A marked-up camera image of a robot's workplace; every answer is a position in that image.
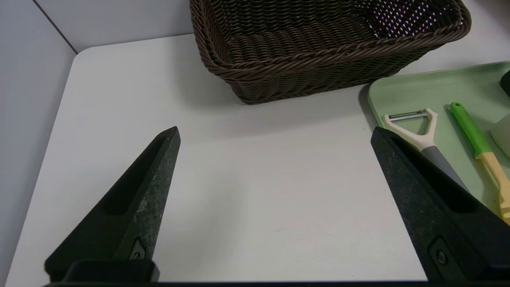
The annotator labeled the white peeler grey handle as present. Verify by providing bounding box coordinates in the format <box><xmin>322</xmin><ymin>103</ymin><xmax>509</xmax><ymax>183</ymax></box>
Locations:
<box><xmin>382</xmin><ymin>108</ymin><xmax>471</xmax><ymax>193</ymax></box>

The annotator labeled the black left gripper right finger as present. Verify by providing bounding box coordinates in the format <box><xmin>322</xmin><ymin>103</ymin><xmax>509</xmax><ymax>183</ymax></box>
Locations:
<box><xmin>371</xmin><ymin>127</ymin><xmax>510</xmax><ymax>281</ymax></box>

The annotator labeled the yellow pasta spoon green handle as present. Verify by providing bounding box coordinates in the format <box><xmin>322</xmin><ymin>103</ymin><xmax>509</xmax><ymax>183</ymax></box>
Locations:
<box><xmin>449</xmin><ymin>102</ymin><xmax>510</xmax><ymax>226</ymax></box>

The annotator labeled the white soap bar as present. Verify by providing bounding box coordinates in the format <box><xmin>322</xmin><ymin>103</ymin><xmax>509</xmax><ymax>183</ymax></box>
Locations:
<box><xmin>489</xmin><ymin>113</ymin><xmax>510</xmax><ymax>158</ymax></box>

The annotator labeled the dark brown wicker basket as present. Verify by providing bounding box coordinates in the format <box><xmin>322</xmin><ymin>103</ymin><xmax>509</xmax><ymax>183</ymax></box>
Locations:
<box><xmin>189</xmin><ymin>0</ymin><xmax>472</xmax><ymax>105</ymax></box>

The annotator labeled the light green plastic tray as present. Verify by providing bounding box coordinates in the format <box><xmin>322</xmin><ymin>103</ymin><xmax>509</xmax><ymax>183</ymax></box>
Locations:
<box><xmin>367</xmin><ymin>61</ymin><xmax>510</xmax><ymax>224</ymax></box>

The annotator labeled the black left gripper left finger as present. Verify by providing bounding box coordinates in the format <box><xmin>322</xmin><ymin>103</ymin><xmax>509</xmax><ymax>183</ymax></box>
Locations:
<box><xmin>45</xmin><ymin>127</ymin><xmax>181</xmax><ymax>280</ymax></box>

